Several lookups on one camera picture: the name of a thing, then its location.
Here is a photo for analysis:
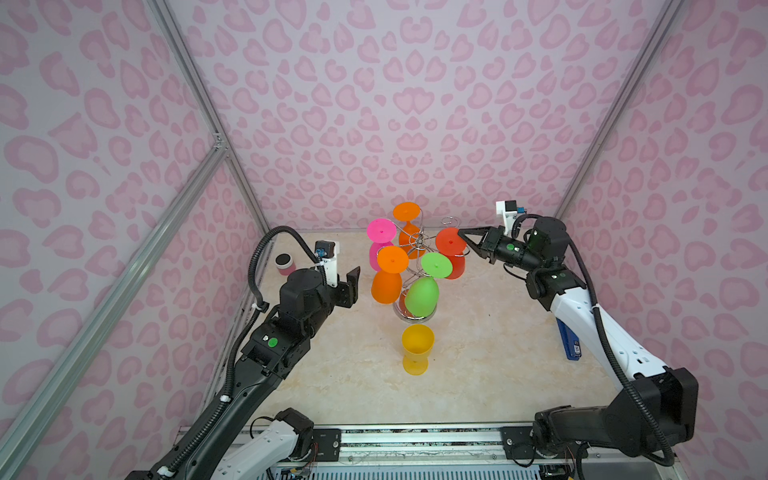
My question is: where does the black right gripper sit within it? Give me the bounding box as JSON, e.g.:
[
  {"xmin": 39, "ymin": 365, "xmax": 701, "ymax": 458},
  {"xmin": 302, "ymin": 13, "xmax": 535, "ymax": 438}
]
[{"xmin": 459, "ymin": 228, "xmax": 544, "ymax": 273}]

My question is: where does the red plastic wine glass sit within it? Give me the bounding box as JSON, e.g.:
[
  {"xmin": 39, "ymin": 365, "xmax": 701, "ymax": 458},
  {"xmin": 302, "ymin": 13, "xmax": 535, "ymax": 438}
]
[{"xmin": 435, "ymin": 227, "xmax": 467, "ymax": 280}]

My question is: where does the green plastic wine glass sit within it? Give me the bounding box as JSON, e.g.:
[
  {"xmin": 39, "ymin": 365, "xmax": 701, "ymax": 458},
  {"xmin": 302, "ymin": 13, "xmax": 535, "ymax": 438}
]
[{"xmin": 404, "ymin": 252, "xmax": 452, "ymax": 318}]

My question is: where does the yellow plastic wine glass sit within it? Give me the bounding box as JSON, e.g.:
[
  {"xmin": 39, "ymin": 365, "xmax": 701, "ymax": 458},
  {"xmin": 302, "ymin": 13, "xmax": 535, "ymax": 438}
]
[{"xmin": 401, "ymin": 324, "xmax": 435, "ymax": 376}]

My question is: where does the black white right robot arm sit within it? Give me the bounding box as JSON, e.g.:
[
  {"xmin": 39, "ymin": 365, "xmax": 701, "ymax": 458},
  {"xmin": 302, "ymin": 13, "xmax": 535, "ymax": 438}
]
[{"xmin": 458, "ymin": 214, "xmax": 699, "ymax": 468}]

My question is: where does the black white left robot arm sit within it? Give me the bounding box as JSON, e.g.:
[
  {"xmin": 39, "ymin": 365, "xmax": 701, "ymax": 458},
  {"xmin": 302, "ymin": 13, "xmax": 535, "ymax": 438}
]
[{"xmin": 128, "ymin": 226, "xmax": 360, "ymax": 479}]

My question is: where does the front orange plastic wine glass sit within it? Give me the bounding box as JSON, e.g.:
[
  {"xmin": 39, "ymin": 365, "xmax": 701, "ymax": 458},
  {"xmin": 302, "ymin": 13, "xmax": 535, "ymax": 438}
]
[{"xmin": 371, "ymin": 246, "xmax": 409, "ymax": 304}]

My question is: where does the orange plastic wine glass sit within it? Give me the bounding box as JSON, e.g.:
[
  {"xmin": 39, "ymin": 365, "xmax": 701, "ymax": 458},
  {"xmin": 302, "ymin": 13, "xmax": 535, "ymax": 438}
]
[
  {"xmin": 371, "ymin": 246, "xmax": 409, "ymax": 304},
  {"xmin": 393, "ymin": 201, "xmax": 423, "ymax": 259}
]

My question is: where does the magenta plastic wine glass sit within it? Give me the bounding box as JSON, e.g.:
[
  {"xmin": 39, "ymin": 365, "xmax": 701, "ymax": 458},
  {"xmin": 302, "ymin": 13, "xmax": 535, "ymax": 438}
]
[{"xmin": 366, "ymin": 218, "xmax": 397, "ymax": 272}]

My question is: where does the back orange plastic wine glass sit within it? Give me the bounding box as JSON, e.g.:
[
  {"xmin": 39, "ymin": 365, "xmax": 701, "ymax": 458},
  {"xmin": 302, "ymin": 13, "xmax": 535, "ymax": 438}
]
[{"xmin": 393, "ymin": 201, "xmax": 423, "ymax": 259}]

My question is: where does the blue stapler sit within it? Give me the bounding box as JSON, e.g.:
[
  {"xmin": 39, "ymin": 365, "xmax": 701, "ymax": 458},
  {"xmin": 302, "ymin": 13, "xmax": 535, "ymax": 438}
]
[{"xmin": 556, "ymin": 318, "xmax": 582, "ymax": 361}]

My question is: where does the chrome wire wine glass rack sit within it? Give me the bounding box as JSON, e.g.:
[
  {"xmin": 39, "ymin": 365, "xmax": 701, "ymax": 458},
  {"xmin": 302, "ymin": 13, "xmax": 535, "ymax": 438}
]
[{"xmin": 393, "ymin": 202, "xmax": 468, "ymax": 323}]

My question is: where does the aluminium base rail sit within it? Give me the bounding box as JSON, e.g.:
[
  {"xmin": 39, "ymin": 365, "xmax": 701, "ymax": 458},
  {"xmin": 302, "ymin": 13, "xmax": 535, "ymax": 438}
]
[{"xmin": 160, "ymin": 419, "xmax": 688, "ymax": 480}]

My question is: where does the aluminium corner frame post right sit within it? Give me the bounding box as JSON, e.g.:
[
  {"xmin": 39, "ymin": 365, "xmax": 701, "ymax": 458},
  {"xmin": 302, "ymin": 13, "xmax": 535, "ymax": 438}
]
[{"xmin": 555, "ymin": 0, "xmax": 688, "ymax": 219}]

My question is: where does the aluminium corner frame post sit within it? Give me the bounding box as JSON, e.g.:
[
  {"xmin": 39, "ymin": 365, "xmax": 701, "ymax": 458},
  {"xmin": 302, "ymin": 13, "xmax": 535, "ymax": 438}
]
[
  {"xmin": 146, "ymin": 0, "xmax": 270, "ymax": 233},
  {"xmin": 555, "ymin": 0, "xmax": 688, "ymax": 219}
]

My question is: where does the aluminium corner frame post left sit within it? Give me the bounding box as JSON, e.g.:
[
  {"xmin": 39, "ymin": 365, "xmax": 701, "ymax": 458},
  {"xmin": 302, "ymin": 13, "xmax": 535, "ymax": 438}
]
[{"xmin": 146, "ymin": 0, "xmax": 270, "ymax": 233}]

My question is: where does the aluminium diagonal frame bar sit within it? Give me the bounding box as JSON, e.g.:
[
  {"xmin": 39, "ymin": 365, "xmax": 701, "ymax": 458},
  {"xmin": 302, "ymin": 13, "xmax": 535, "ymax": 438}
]
[{"xmin": 1, "ymin": 146, "xmax": 229, "ymax": 479}]

